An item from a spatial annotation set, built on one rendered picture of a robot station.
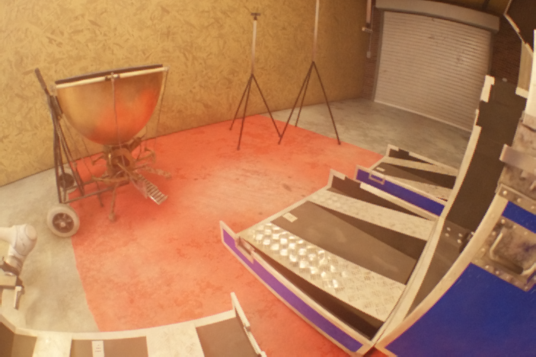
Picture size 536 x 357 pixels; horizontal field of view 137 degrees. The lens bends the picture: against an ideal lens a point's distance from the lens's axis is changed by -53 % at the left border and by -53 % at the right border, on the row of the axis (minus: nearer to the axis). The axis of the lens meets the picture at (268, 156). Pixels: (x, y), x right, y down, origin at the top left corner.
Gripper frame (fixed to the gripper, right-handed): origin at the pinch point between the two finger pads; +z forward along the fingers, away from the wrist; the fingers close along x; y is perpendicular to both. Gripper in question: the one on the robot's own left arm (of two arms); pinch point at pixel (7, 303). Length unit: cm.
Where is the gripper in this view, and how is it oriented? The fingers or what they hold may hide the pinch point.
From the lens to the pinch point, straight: 126.3
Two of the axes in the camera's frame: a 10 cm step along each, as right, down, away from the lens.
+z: 4.2, 5.3, -7.4
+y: -1.2, 8.4, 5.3
